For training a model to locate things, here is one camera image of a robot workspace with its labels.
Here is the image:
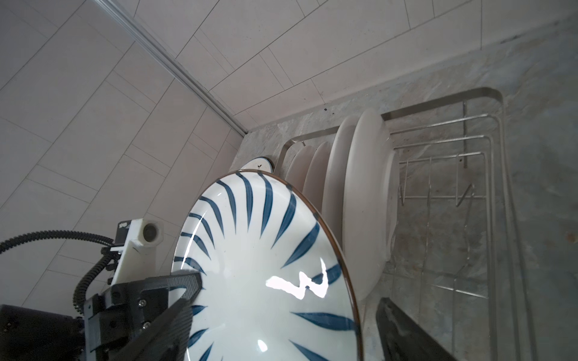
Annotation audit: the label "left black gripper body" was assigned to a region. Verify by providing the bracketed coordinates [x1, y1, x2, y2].
[1, 292, 133, 360]

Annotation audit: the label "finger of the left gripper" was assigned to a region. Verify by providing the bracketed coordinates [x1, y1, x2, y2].
[112, 271, 203, 316]

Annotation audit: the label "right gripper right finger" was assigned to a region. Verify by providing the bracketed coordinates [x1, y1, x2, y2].
[376, 298, 456, 361]

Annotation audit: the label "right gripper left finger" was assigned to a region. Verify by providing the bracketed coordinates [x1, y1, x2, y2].
[112, 298, 193, 360]

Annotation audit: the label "blue striped white plate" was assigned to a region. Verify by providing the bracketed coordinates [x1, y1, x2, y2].
[171, 170, 364, 360]

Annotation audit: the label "red rimmed plate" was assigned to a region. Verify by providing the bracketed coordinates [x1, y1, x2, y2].
[322, 116, 360, 247]
[343, 108, 400, 301]

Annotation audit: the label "strawberry pattern white plate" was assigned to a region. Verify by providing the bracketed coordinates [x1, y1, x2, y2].
[236, 156, 275, 174]

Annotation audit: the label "red patterned plate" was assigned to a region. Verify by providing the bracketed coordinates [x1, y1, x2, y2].
[285, 145, 316, 192]
[303, 141, 332, 213]

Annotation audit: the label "metal wire dish rack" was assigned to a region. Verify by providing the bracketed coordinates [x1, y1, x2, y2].
[273, 87, 537, 360]

